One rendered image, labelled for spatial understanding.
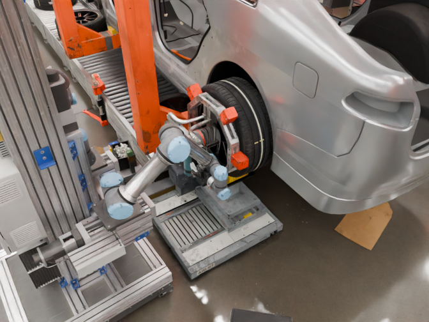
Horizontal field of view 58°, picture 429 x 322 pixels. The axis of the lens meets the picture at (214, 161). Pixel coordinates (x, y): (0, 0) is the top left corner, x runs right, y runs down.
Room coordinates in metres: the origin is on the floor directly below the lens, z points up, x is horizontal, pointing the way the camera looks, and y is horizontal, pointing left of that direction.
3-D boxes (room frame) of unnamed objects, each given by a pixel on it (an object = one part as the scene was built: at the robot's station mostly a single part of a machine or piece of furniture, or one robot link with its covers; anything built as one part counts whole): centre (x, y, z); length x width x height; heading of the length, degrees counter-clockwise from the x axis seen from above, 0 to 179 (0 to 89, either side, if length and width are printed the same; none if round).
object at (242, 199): (2.19, -0.12, 0.32); 0.40 x 0.30 x 0.28; 33
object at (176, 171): (2.38, 0.16, 0.26); 0.42 x 0.18 x 0.35; 123
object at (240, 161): (1.84, -0.16, 0.85); 0.09 x 0.08 x 0.07; 33
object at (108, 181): (1.47, 0.53, 0.98); 0.13 x 0.12 x 0.14; 24
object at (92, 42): (4.20, 1.26, 0.69); 0.52 x 0.17 x 0.35; 123
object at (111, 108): (3.47, 1.15, 0.28); 2.47 x 0.09 x 0.22; 33
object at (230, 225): (2.19, -0.12, 0.13); 0.50 x 0.36 x 0.10; 33
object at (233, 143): (2.10, 0.02, 0.85); 0.54 x 0.07 x 0.54; 33
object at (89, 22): (5.23, 1.81, 0.39); 0.66 x 0.66 x 0.24
